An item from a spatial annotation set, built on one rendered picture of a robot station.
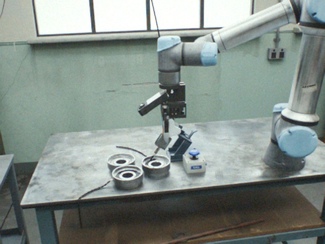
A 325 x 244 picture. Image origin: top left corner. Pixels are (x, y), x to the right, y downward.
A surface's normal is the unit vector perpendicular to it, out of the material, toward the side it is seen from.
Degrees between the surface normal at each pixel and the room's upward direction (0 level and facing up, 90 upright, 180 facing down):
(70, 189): 0
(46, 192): 0
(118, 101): 90
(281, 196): 0
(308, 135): 98
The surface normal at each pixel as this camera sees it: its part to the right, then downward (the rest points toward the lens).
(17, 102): 0.15, 0.33
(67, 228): -0.03, -0.94
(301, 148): -0.20, 0.46
